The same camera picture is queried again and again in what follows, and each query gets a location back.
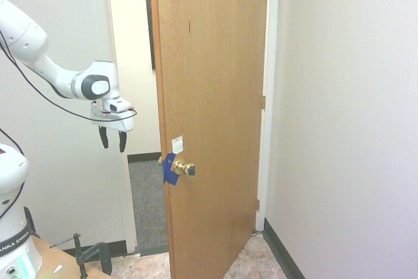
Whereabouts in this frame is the brass door knob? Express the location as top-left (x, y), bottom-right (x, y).
top-left (174, 159), bottom-right (197, 177)

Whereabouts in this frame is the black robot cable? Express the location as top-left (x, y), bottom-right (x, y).
top-left (0, 29), bottom-right (138, 221)

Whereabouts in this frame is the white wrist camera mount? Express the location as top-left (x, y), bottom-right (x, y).
top-left (90, 97), bottom-right (133, 120)

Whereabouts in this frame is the white paper sticker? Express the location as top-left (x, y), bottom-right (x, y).
top-left (171, 135), bottom-right (184, 154)

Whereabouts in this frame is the wooden door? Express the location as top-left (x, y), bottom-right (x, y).
top-left (149, 0), bottom-right (270, 279)

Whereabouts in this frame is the white door frame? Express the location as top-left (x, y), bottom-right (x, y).
top-left (99, 0), bottom-right (281, 255)

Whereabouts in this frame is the dark framed picture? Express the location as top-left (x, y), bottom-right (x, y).
top-left (145, 0), bottom-right (156, 71)

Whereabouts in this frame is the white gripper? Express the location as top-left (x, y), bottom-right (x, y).
top-left (91, 111), bottom-right (135, 153)

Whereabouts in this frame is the black C-clamp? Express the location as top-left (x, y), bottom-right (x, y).
top-left (49, 233), bottom-right (112, 279)

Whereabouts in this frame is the blue tape strip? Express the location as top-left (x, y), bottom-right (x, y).
top-left (162, 152), bottom-right (182, 187)

